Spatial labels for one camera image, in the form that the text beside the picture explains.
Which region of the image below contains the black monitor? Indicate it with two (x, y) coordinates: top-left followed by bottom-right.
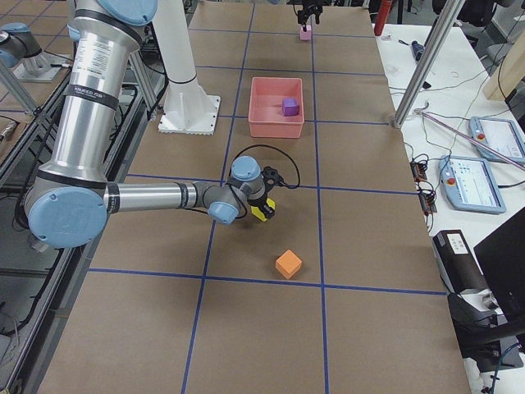
(474, 208), (525, 321)

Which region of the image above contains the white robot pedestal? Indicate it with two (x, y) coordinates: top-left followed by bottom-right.
(153, 0), (221, 135)

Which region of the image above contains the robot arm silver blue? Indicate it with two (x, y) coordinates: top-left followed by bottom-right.
(24, 1), (276, 248)

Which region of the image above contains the near teach pendant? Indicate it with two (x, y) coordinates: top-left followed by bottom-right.
(439, 155), (506, 214)

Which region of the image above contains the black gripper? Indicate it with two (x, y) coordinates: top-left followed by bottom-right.
(298, 0), (322, 32)
(249, 166), (285, 219)

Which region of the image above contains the far teach pendant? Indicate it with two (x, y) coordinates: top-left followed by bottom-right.
(468, 117), (524, 164)

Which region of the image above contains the pink plastic bin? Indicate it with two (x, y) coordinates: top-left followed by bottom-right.
(249, 77), (304, 139)

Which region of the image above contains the aluminium frame post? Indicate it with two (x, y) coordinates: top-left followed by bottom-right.
(392, 0), (465, 129)

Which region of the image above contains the pink metal rod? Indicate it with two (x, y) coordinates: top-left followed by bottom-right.
(414, 108), (524, 168)

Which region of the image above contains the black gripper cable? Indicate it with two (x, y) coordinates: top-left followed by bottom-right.
(229, 144), (301, 190)

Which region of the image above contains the purple foam block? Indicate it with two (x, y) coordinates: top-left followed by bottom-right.
(281, 97), (300, 117)

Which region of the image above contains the red fire extinguisher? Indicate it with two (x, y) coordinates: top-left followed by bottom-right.
(374, 0), (392, 37)

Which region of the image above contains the yellow foam block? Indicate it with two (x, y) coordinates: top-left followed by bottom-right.
(250, 198), (276, 222)

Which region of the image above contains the black cardboard box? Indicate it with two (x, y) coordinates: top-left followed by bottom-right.
(432, 229), (488, 296)

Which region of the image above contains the orange foam block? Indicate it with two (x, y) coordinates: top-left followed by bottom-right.
(275, 250), (303, 279)

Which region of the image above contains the teach pendant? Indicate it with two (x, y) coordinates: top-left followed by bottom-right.
(468, 117), (524, 164)
(439, 155), (506, 214)

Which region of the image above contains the small circuit board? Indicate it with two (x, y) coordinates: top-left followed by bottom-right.
(410, 160), (428, 182)

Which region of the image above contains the pink foam block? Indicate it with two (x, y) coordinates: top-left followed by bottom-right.
(299, 25), (313, 41)

